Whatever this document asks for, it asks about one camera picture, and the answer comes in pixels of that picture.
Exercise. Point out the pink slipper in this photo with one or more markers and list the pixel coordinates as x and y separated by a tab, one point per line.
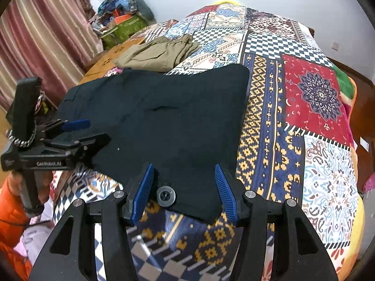
369	183

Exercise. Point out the bamboo lap table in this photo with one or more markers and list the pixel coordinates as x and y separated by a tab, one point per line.
105	61

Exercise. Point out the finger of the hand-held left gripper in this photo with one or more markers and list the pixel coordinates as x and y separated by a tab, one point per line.
76	124
79	142

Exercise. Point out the wooden bed board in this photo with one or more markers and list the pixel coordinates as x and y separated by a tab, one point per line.
312	31

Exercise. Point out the white wall socket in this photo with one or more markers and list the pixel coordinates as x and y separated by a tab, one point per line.
335	46

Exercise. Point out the yellow foam tube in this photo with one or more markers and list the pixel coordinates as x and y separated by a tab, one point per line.
225	1

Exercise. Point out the grey pillow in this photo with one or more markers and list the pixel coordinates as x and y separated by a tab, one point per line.
145	8

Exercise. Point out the green storage bag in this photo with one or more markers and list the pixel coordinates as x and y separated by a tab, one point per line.
123	32

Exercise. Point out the white paper piece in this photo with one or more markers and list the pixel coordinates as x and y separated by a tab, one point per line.
364	143

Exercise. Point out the colourful fleece blanket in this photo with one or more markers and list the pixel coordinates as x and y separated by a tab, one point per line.
344	83

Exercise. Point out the small colourful items pile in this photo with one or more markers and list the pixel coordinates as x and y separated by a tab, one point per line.
42	102

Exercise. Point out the striped pink curtain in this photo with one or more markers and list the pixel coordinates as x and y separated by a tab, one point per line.
44	35

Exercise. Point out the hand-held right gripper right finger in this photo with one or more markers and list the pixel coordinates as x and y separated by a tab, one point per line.
225	193

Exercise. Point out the patterned patchwork bedsheet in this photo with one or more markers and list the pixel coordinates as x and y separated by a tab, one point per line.
269	140

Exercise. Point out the khaki pants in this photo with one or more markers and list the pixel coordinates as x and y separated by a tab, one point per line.
158	54

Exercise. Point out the black pants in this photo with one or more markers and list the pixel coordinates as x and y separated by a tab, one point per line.
175	117

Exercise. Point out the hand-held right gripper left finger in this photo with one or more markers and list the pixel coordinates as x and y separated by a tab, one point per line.
143	193

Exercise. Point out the person's orange jacket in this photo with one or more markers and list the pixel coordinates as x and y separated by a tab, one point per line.
11	210

